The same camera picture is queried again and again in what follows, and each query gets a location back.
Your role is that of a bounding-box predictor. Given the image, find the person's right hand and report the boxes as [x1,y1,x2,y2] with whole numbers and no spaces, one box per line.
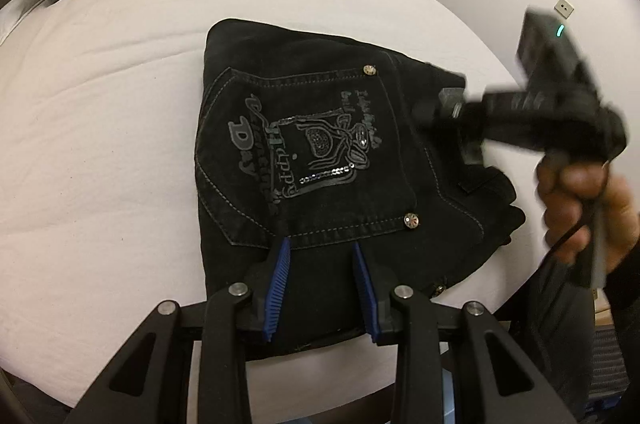
[536,157,639,273]

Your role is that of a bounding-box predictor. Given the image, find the black denim pants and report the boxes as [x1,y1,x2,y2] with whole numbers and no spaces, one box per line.
[192,17,527,355]

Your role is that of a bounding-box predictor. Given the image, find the round white bed mattress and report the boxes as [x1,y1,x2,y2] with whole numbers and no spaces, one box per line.
[1,0,511,405]

